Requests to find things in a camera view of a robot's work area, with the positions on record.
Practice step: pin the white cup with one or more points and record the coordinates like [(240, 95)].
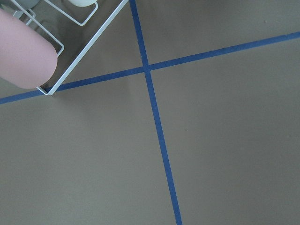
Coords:
[(82, 3)]

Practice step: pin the pink cup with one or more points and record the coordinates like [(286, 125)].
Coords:
[(27, 60)]

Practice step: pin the grey cup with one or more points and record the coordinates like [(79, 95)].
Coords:
[(27, 4)]

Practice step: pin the white wire cup rack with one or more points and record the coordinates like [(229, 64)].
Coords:
[(72, 30)]

